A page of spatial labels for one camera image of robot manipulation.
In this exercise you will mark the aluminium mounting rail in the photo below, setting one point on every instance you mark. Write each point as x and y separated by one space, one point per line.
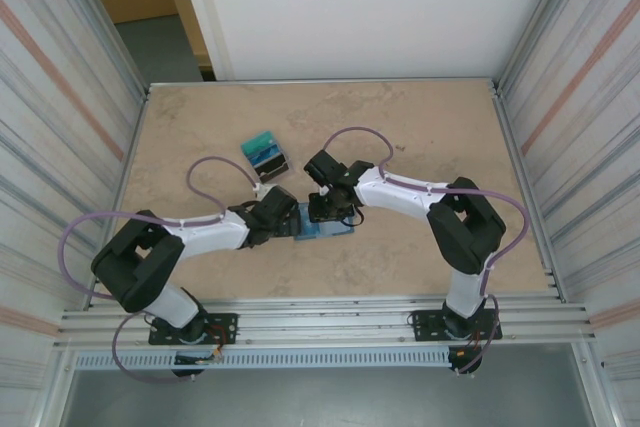
325 319

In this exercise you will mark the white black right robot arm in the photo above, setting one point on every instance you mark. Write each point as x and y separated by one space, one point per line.
395 187

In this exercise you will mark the black credit card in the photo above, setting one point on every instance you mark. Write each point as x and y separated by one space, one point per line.
272 172

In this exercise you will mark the teal credit card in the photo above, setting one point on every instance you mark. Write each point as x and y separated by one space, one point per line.
257 142

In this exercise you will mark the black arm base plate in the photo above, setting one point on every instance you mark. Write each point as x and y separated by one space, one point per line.
225 327
425 327

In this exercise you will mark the blue credit card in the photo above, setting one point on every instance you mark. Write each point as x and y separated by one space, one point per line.
267 154

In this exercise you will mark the blue card holder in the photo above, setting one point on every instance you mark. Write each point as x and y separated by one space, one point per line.
340 233

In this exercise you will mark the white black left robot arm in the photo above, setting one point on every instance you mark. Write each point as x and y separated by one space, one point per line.
215 232

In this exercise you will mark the striped enclosure side panel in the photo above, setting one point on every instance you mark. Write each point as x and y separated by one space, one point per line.
600 147
40 147

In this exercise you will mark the clear acrylic card stand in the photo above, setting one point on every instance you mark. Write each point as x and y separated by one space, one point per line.
286 174

